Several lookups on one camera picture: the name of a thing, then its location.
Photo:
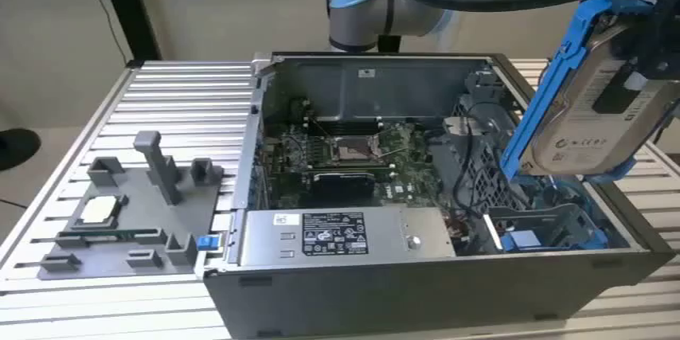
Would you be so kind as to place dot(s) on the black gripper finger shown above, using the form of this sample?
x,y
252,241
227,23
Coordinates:
x,y
616,93

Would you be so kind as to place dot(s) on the hard disk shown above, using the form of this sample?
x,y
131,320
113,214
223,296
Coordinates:
x,y
579,129

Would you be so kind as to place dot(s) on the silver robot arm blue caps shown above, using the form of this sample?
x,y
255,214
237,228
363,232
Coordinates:
x,y
367,17

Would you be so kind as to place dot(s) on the grey metal disk bay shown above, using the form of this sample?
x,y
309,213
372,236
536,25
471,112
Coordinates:
x,y
477,180

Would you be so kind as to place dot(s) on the small blue disk carrier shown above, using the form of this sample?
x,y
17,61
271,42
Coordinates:
x,y
517,241

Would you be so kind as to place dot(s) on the green motherboard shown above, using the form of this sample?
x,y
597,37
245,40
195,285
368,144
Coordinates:
x,y
409,180

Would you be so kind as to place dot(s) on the CPU socket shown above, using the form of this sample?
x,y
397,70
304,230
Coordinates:
x,y
353,151

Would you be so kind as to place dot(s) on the black RAM slots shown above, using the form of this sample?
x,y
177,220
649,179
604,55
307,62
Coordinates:
x,y
345,125

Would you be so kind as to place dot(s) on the black graphics card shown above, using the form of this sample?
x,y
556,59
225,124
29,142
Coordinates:
x,y
340,186

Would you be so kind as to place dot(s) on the black power supply label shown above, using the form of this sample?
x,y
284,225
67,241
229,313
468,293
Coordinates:
x,y
335,232

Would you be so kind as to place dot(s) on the black open PC case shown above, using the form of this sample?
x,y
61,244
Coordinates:
x,y
372,300

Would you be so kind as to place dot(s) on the small white barcode sticker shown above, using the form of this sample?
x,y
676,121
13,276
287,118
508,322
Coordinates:
x,y
287,219

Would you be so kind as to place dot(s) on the silver power supply unit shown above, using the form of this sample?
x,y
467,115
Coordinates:
x,y
265,236

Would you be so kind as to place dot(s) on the blue case latch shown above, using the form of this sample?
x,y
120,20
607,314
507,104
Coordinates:
x,y
207,243

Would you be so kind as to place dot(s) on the grey parts rack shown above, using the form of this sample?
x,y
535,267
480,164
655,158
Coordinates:
x,y
132,212

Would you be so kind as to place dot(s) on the silver CPU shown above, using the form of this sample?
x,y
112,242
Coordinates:
x,y
100,210

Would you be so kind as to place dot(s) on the green RAM stick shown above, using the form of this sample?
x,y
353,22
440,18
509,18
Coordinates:
x,y
105,234

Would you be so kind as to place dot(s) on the black round object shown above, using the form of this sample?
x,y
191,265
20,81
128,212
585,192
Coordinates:
x,y
16,149

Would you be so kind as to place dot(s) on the black upright frame post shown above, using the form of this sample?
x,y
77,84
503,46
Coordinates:
x,y
127,5

